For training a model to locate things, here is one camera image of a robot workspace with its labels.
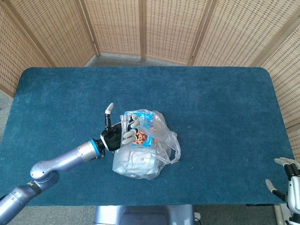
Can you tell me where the white tissue pack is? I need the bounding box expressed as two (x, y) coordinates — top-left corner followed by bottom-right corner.
(114, 146), (165, 179)

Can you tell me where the clear plastic shopping bag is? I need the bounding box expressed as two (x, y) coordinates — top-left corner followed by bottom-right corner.
(112, 109), (181, 180)

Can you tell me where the woven bamboo screen panel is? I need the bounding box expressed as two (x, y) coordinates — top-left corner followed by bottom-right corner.
(188, 0), (300, 68)
(3, 0), (100, 68)
(79, 0), (147, 59)
(0, 4), (51, 98)
(253, 14), (300, 164)
(139, 0), (218, 66)

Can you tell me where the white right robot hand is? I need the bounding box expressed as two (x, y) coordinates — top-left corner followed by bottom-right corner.
(265, 157), (300, 213)

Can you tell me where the white plastic floor object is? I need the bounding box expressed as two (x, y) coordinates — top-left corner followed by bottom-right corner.
(274, 203), (293, 225)

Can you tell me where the blue cookie package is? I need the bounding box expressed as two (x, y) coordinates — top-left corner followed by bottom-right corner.
(123, 111), (160, 148)

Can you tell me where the blue velvet table cloth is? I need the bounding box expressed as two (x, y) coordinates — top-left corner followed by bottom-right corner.
(0, 67), (296, 207)

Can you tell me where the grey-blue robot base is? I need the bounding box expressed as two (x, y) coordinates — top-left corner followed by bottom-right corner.
(93, 205), (195, 225)

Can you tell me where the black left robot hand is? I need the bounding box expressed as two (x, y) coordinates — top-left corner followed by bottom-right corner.
(100, 102), (141, 152)

